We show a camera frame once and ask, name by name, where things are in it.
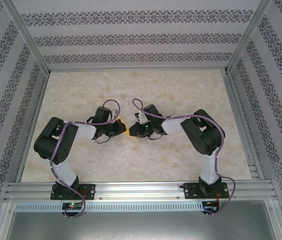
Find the aluminium frame leg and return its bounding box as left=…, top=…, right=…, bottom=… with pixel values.
left=0, top=199, right=15, bottom=240
left=265, top=199, right=282, bottom=240

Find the aluminium side rail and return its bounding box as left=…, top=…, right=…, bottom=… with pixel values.
left=221, top=69, right=266, bottom=181
left=15, top=72, right=51, bottom=183

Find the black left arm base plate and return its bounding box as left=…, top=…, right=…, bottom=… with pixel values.
left=51, top=183, right=97, bottom=201

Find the yellow square paper sheet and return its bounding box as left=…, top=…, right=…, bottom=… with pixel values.
left=117, top=116, right=142, bottom=142

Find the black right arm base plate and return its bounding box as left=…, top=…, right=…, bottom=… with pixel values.
left=183, top=182, right=231, bottom=200

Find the aluminium mounting rail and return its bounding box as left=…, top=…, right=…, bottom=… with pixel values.
left=4, top=178, right=278, bottom=202

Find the slotted grey cable duct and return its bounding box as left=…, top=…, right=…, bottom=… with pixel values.
left=14, top=200, right=205, bottom=214

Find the black left gripper cable loop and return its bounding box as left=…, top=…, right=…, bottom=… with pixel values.
left=95, top=132, right=114, bottom=145

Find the aluminium frame post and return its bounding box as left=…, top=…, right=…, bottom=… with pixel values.
left=2, top=0, right=52, bottom=75
left=224, top=0, right=273, bottom=75

